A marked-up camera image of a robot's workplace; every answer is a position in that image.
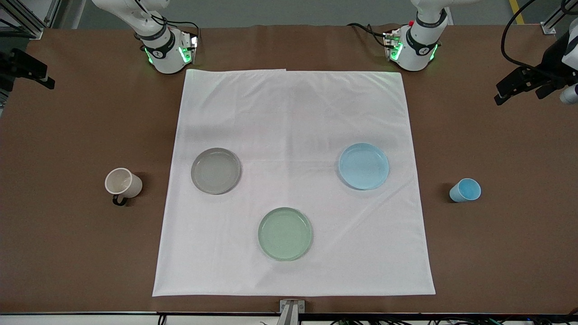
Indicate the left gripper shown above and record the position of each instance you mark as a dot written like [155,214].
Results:
[550,63]

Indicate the white table cloth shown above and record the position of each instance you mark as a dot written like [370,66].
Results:
[293,180]

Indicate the white mug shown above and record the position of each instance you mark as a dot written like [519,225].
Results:
[122,184]

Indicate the green plate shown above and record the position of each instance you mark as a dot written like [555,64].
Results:
[285,234]

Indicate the gray plate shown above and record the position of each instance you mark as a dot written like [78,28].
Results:
[216,171]

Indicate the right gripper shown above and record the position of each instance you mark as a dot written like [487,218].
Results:
[10,67]

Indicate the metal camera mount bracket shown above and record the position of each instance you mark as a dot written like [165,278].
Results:
[291,311]

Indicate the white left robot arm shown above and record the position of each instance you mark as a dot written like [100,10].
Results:
[417,52]

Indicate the blue cup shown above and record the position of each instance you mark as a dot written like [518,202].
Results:
[466,190]

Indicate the blue plate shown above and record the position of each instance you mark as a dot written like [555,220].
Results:
[364,166]

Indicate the aluminium frame profile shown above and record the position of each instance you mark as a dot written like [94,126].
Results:
[560,16]
[27,16]

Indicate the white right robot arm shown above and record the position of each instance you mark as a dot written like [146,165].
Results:
[162,49]

